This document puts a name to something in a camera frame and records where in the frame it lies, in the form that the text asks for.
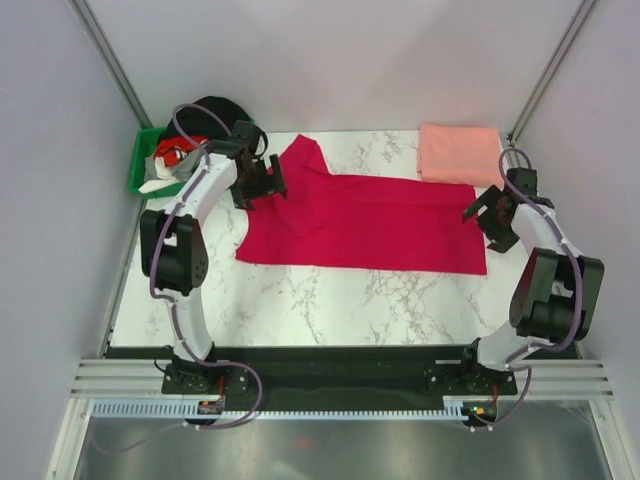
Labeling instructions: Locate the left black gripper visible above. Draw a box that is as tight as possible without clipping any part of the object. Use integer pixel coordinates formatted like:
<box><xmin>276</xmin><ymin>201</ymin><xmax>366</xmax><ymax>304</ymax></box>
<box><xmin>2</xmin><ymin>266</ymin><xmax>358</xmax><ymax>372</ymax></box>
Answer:
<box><xmin>230</xmin><ymin>155</ymin><xmax>287</xmax><ymax>213</ymax></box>

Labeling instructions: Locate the magenta t shirt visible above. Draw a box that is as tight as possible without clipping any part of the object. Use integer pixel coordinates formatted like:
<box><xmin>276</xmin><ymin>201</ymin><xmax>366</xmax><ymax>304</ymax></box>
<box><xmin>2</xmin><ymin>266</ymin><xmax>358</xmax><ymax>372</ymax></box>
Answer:
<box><xmin>235</xmin><ymin>135</ymin><xmax>487</xmax><ymax>276</ymax></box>

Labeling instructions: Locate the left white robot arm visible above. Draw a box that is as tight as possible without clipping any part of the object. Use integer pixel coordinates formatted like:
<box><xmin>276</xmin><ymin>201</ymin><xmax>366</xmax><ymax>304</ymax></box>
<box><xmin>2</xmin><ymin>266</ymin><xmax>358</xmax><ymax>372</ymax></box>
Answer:
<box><xmin>140</xmin><ymin>120</ymin><xmax>287</xmax><ymax>395</ymax></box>

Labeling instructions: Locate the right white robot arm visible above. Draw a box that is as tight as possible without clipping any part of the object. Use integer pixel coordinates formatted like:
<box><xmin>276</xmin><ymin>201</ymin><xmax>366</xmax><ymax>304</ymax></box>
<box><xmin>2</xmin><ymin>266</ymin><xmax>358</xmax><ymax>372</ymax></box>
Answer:
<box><xmin>448</xmin><ymin>168</ymin><xmax>605</xmax><ymax>395</ymax></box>

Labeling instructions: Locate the folded salmon pink t shirt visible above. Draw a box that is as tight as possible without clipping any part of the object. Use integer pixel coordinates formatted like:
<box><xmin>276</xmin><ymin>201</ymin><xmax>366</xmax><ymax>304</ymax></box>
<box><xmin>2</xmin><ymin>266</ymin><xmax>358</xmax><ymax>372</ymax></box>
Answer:
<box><xmin>417</xmin><ymin>124</ymin><xmax>503</xmax><ymax>188</ymax></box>

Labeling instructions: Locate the grey garment in bin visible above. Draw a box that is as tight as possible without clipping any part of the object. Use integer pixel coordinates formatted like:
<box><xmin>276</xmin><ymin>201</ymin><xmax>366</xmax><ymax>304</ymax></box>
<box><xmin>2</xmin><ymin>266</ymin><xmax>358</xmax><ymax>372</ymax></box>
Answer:
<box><xmin>169</xmin><ymin>150</ymin><xmax>201</xmax><ymax>182</ymax></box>

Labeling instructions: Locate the black garment in bin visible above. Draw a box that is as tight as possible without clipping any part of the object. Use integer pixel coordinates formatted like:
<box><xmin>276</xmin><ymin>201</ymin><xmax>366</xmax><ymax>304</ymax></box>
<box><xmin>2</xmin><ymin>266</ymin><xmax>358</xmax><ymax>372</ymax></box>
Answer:
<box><xmin>158</xmin><ymin>96</ymin><xmax>253</xmax><ymax>143</ymax></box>

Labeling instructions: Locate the red garment in bin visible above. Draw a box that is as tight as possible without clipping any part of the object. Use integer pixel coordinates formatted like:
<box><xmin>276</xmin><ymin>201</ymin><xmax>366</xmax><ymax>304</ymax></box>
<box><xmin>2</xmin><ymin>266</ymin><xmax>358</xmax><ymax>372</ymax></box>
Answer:
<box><xmin>153</xmin><ymin>137</ymin><xmax>196</xmax><ymax>168</ymax></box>

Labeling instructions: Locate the white garment in bin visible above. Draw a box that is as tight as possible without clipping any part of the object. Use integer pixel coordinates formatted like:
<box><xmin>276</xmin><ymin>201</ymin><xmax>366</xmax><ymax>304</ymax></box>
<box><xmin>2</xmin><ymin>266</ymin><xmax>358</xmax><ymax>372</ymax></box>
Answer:
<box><xmin>138</xmin><ymin>156</ymin><xmax>179</xmax><ymax>194</ymax></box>

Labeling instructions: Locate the green plastic bin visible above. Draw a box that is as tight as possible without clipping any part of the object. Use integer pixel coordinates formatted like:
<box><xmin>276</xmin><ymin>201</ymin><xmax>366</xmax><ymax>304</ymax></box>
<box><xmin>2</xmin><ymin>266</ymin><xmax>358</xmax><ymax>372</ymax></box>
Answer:
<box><xmin>125</xmin><ymin>118</ymin><xmax>260</xmax><ymax>200</ymax></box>

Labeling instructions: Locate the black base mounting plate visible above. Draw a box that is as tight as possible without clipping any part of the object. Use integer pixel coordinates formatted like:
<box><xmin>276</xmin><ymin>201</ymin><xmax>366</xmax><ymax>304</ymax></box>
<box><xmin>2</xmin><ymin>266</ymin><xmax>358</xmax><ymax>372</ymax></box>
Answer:
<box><xmin>161</xmin><ymin>341</ymin><xmax>519</xmax><ymax>414</ymax></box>

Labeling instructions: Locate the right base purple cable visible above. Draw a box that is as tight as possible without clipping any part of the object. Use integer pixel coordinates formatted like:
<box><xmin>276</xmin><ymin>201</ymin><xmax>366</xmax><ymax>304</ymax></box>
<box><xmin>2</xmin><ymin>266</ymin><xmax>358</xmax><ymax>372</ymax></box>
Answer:
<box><xmin>464</xmin><ymin>367</ymin><xmax>532</xmax><ymax>434</ymax></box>

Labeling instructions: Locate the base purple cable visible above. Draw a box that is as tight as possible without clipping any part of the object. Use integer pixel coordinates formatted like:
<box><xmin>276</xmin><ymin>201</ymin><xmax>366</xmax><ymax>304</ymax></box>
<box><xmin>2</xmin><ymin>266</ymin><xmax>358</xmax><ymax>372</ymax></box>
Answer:
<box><xmin>464</xmin><ymin>367</ymin><xmax>532</xmax><ymax>434</ymax></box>
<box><xmin>90</xmin><ymin>362</ymin><xmax>264</xmax><ymax>456</ymax></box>

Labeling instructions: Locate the light blue cable duct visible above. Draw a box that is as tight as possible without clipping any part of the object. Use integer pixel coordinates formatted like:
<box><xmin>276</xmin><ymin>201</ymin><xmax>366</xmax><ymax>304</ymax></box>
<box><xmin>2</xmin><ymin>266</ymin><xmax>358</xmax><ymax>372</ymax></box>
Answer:
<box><xmin>91</xmin><ymin>398</ymin><xmax>468</xmax><ymax>421</ymax></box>

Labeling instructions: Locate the left aluminium frame post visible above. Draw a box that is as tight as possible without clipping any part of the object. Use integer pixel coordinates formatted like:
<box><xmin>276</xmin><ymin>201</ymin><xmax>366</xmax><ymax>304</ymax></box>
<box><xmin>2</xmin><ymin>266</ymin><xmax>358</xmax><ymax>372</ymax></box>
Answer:
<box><xmin>69</xmin><ymin>0</ymin><xmax>152</xmax><ymax>128</ymax></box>

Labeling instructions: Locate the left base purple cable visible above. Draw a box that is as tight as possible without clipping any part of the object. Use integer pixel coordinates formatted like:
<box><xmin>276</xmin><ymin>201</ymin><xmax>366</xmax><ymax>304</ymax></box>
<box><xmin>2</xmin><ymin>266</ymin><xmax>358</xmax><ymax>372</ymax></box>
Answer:
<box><xmin>90</xmin><ymin>362</ymin><xmax>264</xmax><ymax>456</ymax></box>

